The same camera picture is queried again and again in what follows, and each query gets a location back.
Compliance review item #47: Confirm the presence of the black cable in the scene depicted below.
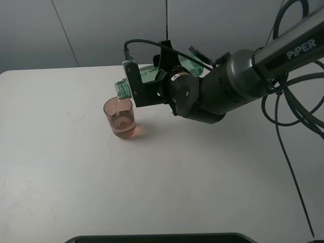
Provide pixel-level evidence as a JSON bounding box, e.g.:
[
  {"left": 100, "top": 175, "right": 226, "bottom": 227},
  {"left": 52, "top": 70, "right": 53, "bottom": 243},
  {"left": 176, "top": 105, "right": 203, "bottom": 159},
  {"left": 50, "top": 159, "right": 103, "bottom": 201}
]
[{"left": 123, "top": 0, "right": 324, "bottom": 237}]

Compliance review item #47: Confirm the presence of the black tray edge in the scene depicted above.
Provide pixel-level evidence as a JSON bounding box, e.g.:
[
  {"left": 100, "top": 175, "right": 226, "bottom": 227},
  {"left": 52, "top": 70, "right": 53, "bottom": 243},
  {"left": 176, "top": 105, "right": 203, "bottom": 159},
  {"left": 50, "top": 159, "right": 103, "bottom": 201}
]
[{"left": 67, "top": 233, "right": 254, "bottom": 243}]

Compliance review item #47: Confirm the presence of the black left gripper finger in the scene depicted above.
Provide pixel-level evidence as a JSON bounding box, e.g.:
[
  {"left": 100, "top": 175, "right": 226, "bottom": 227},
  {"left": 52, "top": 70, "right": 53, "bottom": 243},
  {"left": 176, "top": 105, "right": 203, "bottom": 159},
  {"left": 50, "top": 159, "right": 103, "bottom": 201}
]
[{"left": 153, "top": 48, "right": 181, "bottom": 76}]

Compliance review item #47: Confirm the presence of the pink translucent plastic cup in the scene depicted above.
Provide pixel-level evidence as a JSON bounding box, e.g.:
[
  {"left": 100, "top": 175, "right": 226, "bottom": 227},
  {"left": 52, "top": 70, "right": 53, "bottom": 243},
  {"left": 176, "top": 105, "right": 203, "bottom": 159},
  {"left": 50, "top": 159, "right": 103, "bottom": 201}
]
[{"left": 103, "top": 97, "right": 136, "bottom": 139}]

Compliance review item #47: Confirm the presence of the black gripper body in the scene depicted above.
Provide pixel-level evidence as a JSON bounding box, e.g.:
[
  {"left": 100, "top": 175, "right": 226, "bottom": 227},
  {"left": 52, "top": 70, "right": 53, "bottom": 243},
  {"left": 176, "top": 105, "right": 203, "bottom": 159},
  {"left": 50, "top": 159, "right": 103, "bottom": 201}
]
[{"left": 156, "top": 69, "right": 187, "bottom": 103}]

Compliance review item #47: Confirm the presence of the green transparent plastic bottle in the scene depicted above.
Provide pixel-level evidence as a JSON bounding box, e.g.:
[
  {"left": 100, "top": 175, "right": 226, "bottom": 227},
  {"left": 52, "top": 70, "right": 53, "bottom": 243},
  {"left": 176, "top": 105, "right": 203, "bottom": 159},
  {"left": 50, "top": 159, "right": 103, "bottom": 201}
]
[{"left": 115, "top": 55, "right": 204, "bottom": 99}]

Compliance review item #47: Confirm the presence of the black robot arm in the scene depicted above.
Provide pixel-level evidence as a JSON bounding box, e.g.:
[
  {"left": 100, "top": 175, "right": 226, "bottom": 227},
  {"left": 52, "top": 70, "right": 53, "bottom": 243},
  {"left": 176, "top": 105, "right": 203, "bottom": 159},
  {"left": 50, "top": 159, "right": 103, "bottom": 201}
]
[{"left": 147, "top": 10, "right": 323, "bottom": 124}]

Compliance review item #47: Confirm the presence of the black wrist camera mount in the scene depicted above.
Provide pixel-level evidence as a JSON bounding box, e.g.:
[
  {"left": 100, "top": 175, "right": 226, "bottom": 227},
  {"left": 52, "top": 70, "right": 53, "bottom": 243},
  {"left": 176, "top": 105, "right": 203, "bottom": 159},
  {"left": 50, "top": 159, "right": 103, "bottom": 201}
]
[{"left": 123, "top": 61, "right": 167, "bottom": 107}]

